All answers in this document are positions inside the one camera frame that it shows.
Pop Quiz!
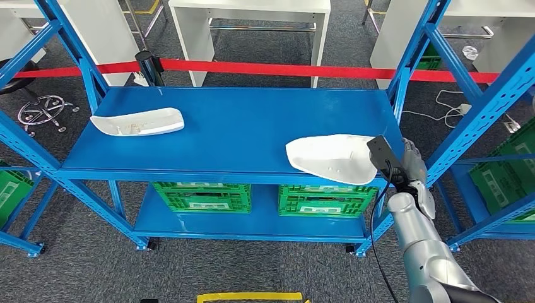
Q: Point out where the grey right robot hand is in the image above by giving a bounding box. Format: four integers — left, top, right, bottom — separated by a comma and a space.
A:
392, 138, 428, 185

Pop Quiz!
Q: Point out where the red barrier belt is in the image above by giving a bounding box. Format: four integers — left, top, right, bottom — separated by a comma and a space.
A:
15, 58, 500, 85

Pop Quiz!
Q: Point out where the white wide shell part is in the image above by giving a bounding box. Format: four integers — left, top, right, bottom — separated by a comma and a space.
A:
285, 133, 379, 186

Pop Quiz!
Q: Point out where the chrome table footrest bar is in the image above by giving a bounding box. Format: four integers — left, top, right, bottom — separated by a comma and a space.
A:
440, 25, 495, 40
208, 17, 317, 33

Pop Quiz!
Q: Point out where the blue metal shelf rack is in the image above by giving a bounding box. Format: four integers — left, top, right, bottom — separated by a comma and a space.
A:
0, 160, 60, 258
0, 0, 535, 258
434, 152, 535, 254

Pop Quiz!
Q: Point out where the black camera cable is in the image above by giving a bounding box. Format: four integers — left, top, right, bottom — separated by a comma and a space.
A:
369, 160, 400, 303

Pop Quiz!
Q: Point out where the black stool with chrome base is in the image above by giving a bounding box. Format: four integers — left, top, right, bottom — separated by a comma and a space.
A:
0, 58, 80, 138

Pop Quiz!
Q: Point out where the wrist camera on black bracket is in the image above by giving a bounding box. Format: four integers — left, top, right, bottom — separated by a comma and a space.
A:
366, 134, 419, 198

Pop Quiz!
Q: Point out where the white grey plug adapter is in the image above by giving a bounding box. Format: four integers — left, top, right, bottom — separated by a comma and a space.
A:
502, 112, 522, 134

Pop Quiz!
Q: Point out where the green plastic crate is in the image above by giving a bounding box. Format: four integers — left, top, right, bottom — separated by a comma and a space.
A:
165, 193, 252, 215
416, 44, 443, 71
469, 160, 535, 225
151, 182, 252, 196
0, 160, 35, 227
278, 184, 379, 201
495, 117, 535, 198
279, 197, 373, 218

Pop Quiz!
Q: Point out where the white floor cable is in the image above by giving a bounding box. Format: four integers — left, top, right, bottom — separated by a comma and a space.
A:
401, 90, 465, 129

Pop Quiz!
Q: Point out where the white long narrow shell part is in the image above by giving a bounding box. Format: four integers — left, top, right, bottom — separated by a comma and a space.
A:
90, 107, 185, 138

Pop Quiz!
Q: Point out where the black belt stanchion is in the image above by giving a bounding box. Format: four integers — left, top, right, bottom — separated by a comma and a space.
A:
134, 50, 166, 87

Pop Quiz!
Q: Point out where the chrome tube frame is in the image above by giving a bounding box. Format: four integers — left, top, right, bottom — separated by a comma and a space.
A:
121, 0, 168, 51

